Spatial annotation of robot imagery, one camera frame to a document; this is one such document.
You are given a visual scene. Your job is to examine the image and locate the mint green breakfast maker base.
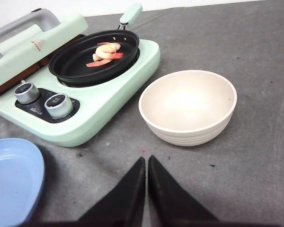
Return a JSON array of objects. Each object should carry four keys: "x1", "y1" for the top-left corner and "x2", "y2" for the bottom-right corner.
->
[{"x1": 0, "y1": 39, "x2": 160, "y2": 147}]

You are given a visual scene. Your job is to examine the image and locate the right silver control knob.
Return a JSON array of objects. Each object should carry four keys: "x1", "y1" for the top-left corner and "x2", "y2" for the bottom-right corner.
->
[{"x1": 44, "y1": 93, "x2": 74, "y2": 119}]

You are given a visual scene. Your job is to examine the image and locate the pink shrimp with red tail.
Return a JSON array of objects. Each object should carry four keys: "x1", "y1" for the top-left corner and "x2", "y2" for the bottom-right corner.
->
[{"x1": 86, "y1": 53, "x2": 113, "y2": 67}]

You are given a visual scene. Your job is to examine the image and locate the silver control knob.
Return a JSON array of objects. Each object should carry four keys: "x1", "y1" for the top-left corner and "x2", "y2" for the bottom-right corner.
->
[
  {"x1": 14, "y1": 82, "x2": 41, "y2": 105},
  {"x1": 44, "y1": 93, "x2": 74, "y2": 119}
]

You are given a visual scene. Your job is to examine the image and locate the beige ceramic bowl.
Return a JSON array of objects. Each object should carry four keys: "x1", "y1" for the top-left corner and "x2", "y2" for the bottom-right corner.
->
[{"x1": 139, "y1": 70, "x2": 237, "y2": 147}]

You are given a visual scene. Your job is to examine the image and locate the left silver control knob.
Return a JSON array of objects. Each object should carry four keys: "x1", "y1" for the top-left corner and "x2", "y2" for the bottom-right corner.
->
[{"x1": 14, "y1": 82, "x2": 41, "y2": 105}]

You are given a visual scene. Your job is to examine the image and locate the blue plate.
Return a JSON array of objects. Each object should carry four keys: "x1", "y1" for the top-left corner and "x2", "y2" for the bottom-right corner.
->
[{"x1": 0, "y1": 138, "x2": 45, "y2": 227}]

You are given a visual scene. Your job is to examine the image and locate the black frying pan green handle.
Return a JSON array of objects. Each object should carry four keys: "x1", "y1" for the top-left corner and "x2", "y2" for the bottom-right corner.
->
[{"x1": 48, "y1": 3, "x2": 142, "y2": 87}]

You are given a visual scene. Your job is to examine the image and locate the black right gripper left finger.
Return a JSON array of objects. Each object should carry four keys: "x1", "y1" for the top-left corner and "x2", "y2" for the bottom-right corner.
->
[{"x1": 37, "y1": 156, "x2": 146, "y2": 227}]

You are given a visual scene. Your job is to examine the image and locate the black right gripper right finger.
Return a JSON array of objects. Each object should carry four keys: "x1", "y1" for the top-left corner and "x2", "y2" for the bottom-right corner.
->
[{"x1": 148, "y1": 155, "x2": 277, "y2": 227}]

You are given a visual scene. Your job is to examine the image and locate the pink curled shrimp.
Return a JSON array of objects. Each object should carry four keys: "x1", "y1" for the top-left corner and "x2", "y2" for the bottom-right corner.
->
[{"x1": 92, "y1": 42, "x2": 123, "y2": 61}]

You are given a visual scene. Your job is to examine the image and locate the mint green hinged lid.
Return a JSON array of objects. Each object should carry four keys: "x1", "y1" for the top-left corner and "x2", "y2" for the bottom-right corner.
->
[{"x1": 0, "y1": 9, "x2": 88, "y2": 86}]

